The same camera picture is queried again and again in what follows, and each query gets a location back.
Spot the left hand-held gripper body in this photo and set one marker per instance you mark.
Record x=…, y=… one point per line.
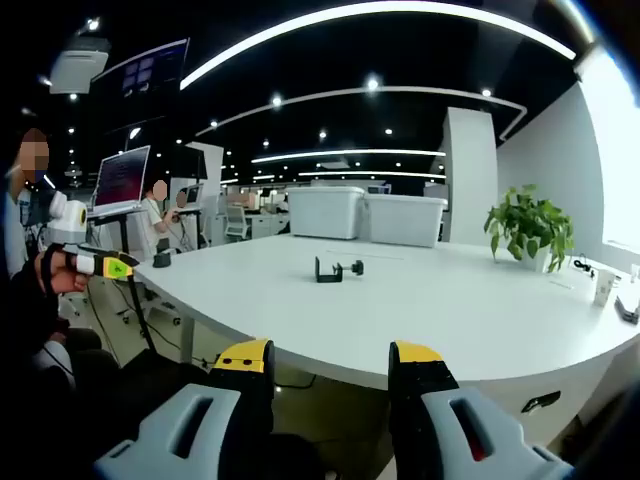
x=65, y=225

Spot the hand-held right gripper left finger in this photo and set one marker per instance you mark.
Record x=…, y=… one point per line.
x=240, y=400

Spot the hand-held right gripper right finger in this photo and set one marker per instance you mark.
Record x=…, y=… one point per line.
x=420, y=400

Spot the black clamp fixture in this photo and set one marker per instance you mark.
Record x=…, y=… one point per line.
x=327, y=280

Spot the small black desk object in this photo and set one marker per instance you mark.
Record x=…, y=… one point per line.
x=161, y=260

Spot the white desk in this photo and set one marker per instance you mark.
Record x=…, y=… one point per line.
x=400, y=310

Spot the white and black desk device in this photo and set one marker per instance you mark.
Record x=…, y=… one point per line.
x=629, y=310

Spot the person's left hand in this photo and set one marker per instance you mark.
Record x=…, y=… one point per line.
x=57, y=275

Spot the person's torso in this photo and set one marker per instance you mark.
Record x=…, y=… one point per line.
x=15, y=230

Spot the black floor stand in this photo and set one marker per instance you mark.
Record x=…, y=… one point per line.
x=137, y=310

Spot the silver laptop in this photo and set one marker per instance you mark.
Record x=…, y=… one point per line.
x=122, y=177

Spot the person's leg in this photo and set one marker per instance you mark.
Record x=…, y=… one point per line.
x=145, y=395

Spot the white office chair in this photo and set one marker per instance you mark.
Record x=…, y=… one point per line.
x=235, y=222

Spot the white ceiling air unit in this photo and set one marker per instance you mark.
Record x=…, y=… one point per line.
x=80, y=65

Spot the large dark hanging monitor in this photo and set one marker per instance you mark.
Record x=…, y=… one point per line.
x=145, y=75

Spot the white storage box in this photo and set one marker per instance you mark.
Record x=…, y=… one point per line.
x=325, y=212
x=405, y=220

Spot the green potted plant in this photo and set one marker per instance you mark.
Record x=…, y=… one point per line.
x=535, y=225

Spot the small white card box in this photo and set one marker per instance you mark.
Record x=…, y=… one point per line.
x=605, y=287

